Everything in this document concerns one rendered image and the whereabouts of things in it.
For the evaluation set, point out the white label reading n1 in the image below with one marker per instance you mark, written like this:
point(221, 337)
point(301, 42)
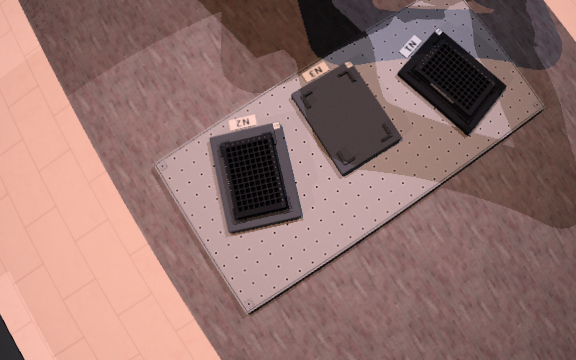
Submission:
point(410, 46)

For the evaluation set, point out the dark grey rectangular plate nest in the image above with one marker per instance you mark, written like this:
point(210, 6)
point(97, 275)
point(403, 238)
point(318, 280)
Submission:
point(346, 117)

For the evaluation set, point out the white n3 label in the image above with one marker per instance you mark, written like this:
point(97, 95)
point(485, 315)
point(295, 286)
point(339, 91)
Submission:
point(315, 72)

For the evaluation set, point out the grey perforated base plate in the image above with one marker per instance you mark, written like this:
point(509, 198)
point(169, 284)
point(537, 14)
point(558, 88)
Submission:
point(339, 210)

